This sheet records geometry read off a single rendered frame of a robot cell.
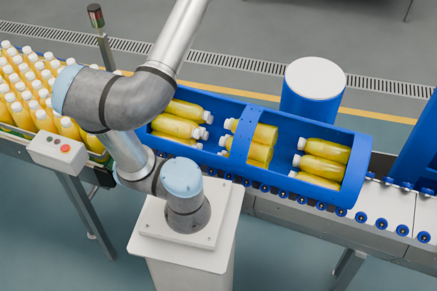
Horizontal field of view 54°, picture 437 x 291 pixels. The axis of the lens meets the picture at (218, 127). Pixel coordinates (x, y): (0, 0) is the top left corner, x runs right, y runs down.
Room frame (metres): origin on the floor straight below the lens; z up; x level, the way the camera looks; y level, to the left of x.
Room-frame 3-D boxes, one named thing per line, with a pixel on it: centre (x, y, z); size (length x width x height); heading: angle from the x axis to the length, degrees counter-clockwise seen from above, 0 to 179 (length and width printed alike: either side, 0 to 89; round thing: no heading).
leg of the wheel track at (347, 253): (0.87, -0.66, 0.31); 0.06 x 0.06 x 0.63; 69
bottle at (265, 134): (1.01, -0.12, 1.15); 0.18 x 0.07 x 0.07; 69
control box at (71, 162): (0.99, 0.64, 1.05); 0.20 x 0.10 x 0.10; 69
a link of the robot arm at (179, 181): (0.66, 0.11, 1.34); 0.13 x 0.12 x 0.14; 68
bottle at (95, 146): (1.08, 0.51, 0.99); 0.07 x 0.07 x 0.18
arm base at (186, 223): (0.66, 0.10, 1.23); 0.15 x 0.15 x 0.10
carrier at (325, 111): (1.41, -0.45, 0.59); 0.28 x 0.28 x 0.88
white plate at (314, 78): (1.41, -0.45, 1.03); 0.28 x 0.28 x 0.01
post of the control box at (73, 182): (0.99, 0.64, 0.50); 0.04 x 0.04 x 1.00; 69
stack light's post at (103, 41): (1.66, 0.56, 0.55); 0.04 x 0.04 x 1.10; 69
